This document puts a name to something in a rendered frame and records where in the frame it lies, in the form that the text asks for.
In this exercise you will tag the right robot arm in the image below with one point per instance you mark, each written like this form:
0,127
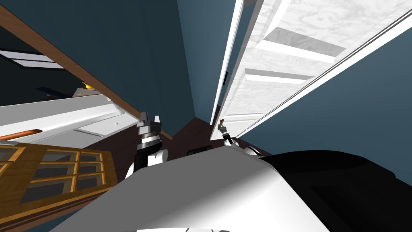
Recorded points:
338,193

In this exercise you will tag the copper curved bar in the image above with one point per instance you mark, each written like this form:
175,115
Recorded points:
22,133

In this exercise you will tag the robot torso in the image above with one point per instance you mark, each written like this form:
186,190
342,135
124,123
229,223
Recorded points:
206,193

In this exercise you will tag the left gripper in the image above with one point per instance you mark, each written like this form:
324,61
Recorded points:
148,128

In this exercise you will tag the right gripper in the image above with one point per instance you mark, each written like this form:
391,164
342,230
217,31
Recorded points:
225,132

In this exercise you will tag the yellow round object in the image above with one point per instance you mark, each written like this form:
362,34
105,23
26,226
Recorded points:
87,86

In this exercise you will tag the white panelled door leaf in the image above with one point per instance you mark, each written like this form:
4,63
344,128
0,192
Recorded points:
289,64

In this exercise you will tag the white cabinet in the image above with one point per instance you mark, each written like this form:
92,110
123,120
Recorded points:
64,116

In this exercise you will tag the wooden cabinet with glass panes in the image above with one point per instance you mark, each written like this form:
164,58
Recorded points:
48,180

